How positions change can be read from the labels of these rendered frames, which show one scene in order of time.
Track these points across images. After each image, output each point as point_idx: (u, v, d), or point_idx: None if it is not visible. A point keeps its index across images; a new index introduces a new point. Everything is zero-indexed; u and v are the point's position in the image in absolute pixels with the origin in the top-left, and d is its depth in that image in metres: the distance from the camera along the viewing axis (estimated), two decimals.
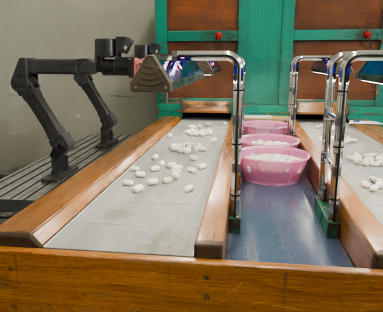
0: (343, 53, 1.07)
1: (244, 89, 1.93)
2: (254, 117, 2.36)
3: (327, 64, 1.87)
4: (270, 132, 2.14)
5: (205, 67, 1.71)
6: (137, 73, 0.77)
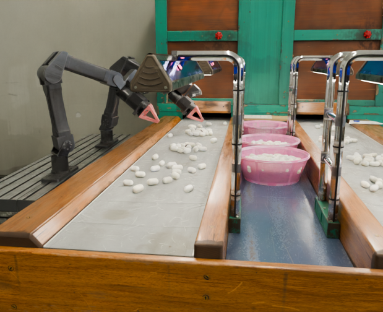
0: (343, 53, 1.07)
1: (244, 89, 1.93)
2: (254, 117, 2.36)
3: (327, 64, 1.87)
4: (270, 132, 2.14)
5: (205, 67, 1.71)
6: (137, 73, 0.77)
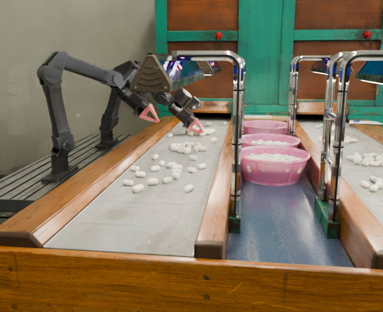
0: (343, 53, 1.07)
1: (244, 89, 1.93)
2: (254, 117, 2.36)
3: (327, 64, 1.87)
4: (270, 132, 2.14)
5: (205, 67, 1.71)
6: (137, 73, 0.77)
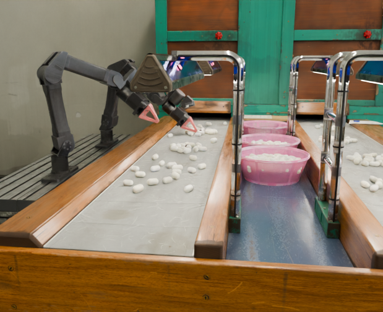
0: (343, 53, 1.07)
1: (244, 89, 1.93)
2: (254, 117, 2.36)
3: (327, 64, 1.87)
4: (270, 132, 2.14)
5: (205, 67, 1.71)
6: (137, 73, 0.77)
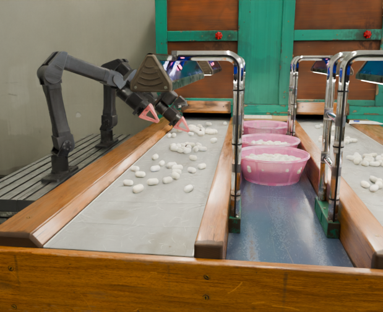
0: (343, 53, 1.07)
1: (244, 89, 1.93)
2: (254, 117, 2.36)
3: (327, 64, 1.87)
4: (270, 132, 2.14)
5: (205, 67, 1.71)
6: (137, 73, 0.77)
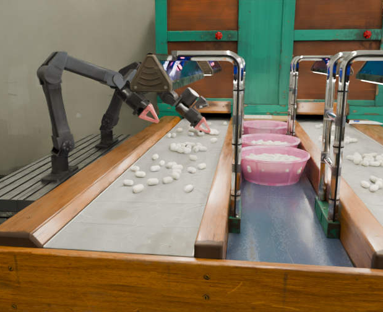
0: (343, 53, 1.07)
1: (244, 89, 1.93)
2: (254, 117, 2.36)
3: (327, 64, 1.87)
4: (270, 132, 2.14)
5: (205, 67, 1.71)
6: (137, 73, 0.77)
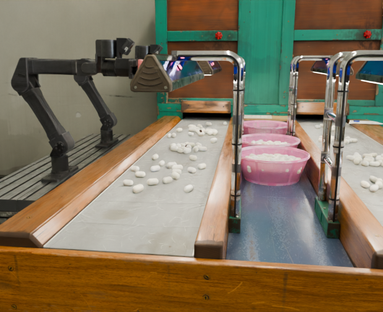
0: (343, 53, 1.07)
1: (244, 89, 1.93)
2: (254, 117, 2.36)
3: (327, 64, 1.87)
4: (270, 132, 2.14)
5: (205, 67, 1.71)
6: (137, 73, 0.77)
